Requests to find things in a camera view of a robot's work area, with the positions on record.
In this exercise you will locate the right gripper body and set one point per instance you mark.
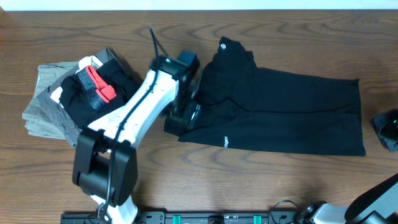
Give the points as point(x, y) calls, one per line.
point(387, 127)

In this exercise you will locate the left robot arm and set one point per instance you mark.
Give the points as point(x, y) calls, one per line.
point(105, 165)

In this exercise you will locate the black t-shirt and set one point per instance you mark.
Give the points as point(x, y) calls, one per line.
point(244, 106)

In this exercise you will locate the red grey folded garment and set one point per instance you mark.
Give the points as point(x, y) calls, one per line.
point(97, 91)

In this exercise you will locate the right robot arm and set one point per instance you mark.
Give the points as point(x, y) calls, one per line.
point(376, 206)

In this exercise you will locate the black folded garment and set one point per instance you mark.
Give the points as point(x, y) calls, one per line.
point(81, 109)

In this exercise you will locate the beige folded trousers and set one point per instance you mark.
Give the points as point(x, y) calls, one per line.
point(37, 122)

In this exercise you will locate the grey folded shorts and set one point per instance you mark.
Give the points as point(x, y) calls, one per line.
point(57, 114)

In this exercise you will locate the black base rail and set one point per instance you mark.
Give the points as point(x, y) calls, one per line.
point(281, 217)

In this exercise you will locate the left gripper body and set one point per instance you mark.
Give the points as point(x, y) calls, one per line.
point(189, 112)

